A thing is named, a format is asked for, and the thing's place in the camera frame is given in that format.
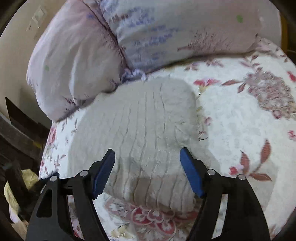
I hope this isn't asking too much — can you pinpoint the yellow plastic bag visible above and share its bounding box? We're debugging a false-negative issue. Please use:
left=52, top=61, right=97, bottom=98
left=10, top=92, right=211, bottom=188
left=5, top=168, right=40, bottom=222

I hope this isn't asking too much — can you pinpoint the pink pillow with blue print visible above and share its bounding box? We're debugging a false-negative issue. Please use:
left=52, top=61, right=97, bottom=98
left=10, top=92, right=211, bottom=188
left=86, top=0, right=281, bottom=72

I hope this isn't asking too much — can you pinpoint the beige ribbed knit garment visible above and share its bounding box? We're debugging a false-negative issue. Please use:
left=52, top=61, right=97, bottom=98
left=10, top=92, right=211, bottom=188
left=67, top=77, right=220, bottom=215

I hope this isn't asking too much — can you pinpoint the white wall socket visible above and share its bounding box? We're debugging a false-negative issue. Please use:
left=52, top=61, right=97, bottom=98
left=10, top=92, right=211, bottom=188
left=26, top=5, right=47, bottom=34

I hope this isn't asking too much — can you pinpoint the floral bedspread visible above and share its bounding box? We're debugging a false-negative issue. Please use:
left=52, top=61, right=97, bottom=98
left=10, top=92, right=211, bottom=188
left=39, top=39, right=295, bottom=240

